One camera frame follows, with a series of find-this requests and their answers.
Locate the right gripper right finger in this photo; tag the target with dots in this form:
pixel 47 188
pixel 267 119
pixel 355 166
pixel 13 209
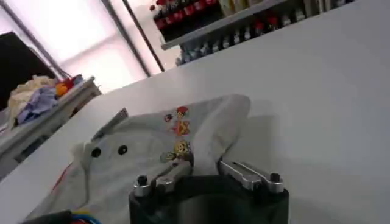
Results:
pixel 250 178

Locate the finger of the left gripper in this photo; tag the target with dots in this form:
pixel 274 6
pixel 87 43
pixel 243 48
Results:
pixel 111 124

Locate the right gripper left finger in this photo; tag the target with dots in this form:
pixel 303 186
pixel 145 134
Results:
pixel 170 176

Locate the grey cartoon print t-shirt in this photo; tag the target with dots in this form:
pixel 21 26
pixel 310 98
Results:
pixel 137 170

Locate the red cloth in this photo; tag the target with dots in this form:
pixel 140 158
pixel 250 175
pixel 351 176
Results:
pixel 68 83

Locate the orange cloth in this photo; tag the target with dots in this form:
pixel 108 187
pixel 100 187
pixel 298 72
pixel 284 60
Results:
pixel 61 89

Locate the white side table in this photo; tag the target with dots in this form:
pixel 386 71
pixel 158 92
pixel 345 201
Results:
pixel 45 128

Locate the purple cloth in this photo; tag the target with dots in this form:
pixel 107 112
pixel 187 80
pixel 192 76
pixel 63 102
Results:
pixel 39 103

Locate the cream cloth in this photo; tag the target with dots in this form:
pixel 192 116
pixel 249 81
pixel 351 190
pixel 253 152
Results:
pixel 26 91

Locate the black monitor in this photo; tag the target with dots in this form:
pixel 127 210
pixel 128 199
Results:
pixel 18 64

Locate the shelf rack with bottles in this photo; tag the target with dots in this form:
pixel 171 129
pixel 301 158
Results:
pixel 213 21

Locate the grey window frame post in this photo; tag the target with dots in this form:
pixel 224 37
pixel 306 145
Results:
pixel 125 36

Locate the thin black window post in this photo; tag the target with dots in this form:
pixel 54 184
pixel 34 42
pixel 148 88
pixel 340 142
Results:
pixel 143 35

